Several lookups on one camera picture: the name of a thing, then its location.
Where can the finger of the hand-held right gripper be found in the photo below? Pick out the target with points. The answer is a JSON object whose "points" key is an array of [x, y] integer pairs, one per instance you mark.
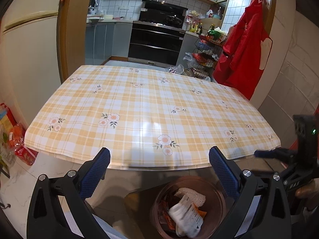
{"points": [[271, 153]]}

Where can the red plastic packet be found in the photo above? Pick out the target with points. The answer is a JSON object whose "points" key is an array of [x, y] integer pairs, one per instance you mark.
{"points": [[25, 151]]}

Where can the black built-in oven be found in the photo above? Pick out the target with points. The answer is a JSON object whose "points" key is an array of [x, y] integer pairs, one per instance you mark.
{"points": [[154, 44]]}

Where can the white plastic bag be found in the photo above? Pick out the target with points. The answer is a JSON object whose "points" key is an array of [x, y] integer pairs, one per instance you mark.
{"points": [[188, 57]]}

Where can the red apron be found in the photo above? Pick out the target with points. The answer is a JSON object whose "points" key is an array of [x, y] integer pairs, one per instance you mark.
{"points": [[244, 54]]}

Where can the red yellow printed bag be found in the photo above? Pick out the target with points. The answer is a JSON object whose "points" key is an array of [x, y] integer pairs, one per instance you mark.
{"points": [[7, 119]]}

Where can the clear glass bottle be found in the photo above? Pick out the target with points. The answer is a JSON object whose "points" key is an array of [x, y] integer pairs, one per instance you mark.
{"points": [[219, 11]]}

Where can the printed paper card package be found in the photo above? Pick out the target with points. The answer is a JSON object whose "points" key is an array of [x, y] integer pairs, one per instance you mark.
{"points": [[185, 217]]}

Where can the dark sauce bottle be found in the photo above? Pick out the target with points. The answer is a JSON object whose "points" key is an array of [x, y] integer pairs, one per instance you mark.
{"points": [[200, 28]]}

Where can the grey lower cabinets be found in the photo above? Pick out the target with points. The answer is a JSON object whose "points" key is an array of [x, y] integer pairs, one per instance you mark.
{"points": [[109, 39]]}

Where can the white jug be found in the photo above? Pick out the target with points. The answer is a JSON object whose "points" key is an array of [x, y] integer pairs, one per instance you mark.
{"points": [[210, 14]]}

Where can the cream basin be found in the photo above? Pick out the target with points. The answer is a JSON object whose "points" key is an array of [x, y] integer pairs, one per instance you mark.
{"points": [[108, 17]]}

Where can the brown round trash bin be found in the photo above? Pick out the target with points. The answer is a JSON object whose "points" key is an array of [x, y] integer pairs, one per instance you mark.
{"points": [[159, 191]]}

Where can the green bottle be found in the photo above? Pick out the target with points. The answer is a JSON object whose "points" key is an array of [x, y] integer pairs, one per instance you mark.
{"points": [[211, 30]]}

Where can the cream refrigerator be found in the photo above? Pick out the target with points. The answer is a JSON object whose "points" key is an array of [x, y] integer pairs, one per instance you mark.
{"points": [[30, 67]]}

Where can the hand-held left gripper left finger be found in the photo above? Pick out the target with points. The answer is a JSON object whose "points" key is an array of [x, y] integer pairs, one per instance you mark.
{"points": [[96, 173]]}

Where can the narrow grey cabinet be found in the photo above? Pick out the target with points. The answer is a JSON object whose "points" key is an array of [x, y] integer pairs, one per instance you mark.
{"points": [[188, 47]]}

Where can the clear bags of groceries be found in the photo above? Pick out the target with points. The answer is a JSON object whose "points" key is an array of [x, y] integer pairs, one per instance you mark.
{"points": [[175, 69]]}

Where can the person's right hand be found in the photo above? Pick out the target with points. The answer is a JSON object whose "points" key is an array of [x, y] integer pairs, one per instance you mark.
{"points": [[307, 193]]}

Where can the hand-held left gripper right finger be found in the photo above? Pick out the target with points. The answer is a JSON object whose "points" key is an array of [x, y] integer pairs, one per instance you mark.
{"points": [[224, 173]]}

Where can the black range hood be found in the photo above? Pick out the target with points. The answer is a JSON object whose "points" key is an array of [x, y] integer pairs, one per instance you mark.
{"points": [[162, 11]]}

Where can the row of condiment bottles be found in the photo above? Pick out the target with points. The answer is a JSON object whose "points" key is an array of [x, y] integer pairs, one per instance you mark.
{"points": [[191, 21]]}

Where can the wooden door frame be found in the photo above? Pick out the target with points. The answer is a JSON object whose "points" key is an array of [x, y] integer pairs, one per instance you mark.
{"points": [[72, 42]]}

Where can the checked floral tablecloth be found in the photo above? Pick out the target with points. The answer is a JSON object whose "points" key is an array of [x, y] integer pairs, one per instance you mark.
{"points": [[139, 104]]}

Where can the black wok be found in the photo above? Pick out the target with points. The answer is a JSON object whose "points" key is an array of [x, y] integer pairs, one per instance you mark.
{"points": [[174, 20]]}

